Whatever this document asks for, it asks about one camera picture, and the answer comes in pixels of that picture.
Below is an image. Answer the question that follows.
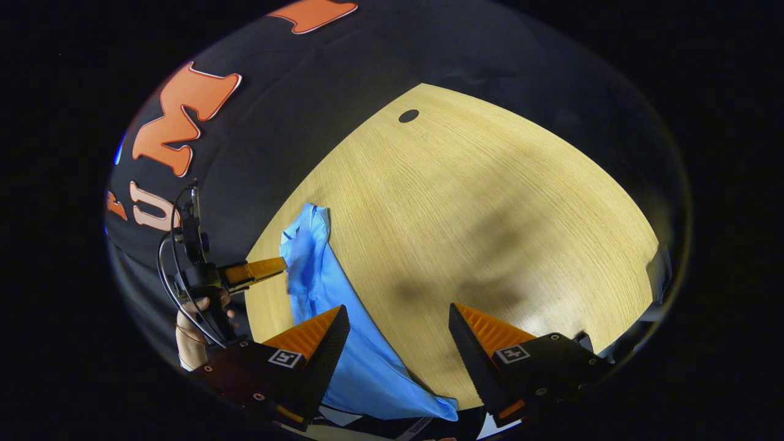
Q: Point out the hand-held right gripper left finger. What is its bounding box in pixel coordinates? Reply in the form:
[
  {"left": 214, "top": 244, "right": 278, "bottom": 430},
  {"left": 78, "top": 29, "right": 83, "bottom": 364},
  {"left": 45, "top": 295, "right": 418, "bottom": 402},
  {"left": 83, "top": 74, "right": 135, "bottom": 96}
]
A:
[{"left": 193, "top": 304, "right": 351, "bottom": 429}]

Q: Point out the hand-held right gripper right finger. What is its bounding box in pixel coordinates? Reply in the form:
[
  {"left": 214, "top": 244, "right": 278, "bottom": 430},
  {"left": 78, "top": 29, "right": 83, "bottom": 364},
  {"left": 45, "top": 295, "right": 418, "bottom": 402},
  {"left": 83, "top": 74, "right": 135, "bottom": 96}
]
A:
[{"left": 448, "top": 303, "right": 613, "bottom": 428}]

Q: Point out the light blue T-shirt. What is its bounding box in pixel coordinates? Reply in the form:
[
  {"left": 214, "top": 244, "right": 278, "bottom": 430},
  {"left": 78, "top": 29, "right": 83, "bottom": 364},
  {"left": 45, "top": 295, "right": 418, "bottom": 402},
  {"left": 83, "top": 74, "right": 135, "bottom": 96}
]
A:
[{"left": 280, "top": 203, "right": 459, "bottom": 422}]

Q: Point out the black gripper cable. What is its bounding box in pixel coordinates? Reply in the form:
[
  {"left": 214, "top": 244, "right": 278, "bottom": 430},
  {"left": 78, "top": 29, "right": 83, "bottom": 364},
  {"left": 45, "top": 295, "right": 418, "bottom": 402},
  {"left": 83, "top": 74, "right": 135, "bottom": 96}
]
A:
[{"left": 156, "top": 183, "right": 228, "bottom": 350}]

